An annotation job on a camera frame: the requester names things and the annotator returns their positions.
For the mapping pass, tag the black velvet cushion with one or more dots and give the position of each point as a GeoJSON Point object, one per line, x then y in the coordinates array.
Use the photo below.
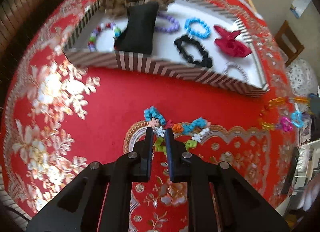
{"type": "Point", "coordinates": [138, 35]}

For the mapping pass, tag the black scrunchie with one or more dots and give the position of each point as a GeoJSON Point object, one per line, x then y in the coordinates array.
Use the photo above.
{"type": "Point", "coordinates": [193, 52]}

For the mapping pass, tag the red gold embroidered bedspread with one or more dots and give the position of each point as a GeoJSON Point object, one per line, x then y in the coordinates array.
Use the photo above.
{"type": "Point", "coordinates": [59, 118]}

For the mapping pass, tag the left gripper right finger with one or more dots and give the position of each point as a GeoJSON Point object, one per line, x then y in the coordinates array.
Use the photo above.
{"type": "Point", "coordinates": [178, 158]}

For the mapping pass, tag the wooden slatted headboard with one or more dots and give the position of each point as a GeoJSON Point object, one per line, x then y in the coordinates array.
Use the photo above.
{"type": "Point", "coordinates": [30, 6]}

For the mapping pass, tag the wooden chair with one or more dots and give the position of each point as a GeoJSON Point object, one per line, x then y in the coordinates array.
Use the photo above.
{"type": "Point", "coordinates": [288, 43]}

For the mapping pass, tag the wall poster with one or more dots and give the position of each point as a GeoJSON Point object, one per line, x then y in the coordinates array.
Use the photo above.
{"type": "Point", "coordinates": [298, 7]}

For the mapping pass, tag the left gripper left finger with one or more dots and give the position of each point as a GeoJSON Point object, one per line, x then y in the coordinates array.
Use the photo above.
{"type": "Point", "coordinates": [142, 169]}

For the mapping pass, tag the red satin bow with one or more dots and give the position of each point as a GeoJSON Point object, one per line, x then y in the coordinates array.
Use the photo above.
{"type": "Point", "coordinates": [228, 43]}

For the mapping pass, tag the striped white tray box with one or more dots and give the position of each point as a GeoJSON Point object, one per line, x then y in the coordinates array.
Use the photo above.
{"type": "Point", "coordinates": [245, 76]}

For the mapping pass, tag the leopard print bow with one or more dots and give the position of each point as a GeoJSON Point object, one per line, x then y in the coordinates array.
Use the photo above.
{"type": "Point", "coordinates": [118, 8]}

